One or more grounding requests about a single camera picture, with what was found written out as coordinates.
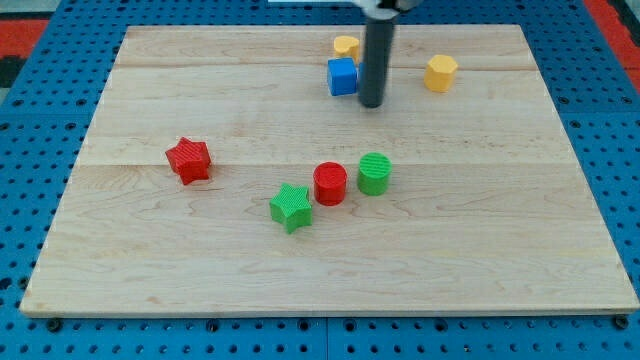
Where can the green star block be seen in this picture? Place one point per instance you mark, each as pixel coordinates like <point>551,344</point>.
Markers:
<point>291,207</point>

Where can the red star block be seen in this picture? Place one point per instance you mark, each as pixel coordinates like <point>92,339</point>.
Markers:
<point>190,160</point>

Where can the red cylinder block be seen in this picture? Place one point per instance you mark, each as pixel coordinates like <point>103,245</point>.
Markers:
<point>330,180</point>

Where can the green cylinder block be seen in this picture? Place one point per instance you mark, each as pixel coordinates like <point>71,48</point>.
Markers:
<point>374,170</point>

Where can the light wooden board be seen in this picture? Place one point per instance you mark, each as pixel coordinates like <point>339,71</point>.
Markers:
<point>487,212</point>

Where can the blue cube block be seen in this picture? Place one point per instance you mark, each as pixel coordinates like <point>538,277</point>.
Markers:
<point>342,76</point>

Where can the yellow heart block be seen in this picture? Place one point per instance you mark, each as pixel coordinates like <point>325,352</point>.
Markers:
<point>346,47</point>

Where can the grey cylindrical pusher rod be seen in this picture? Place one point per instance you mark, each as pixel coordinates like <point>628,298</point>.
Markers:
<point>376,55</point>

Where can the yellow hexagon block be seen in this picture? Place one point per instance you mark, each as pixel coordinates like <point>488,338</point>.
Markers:
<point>440,73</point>

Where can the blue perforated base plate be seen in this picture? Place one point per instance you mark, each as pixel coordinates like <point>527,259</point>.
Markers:
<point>47,111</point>

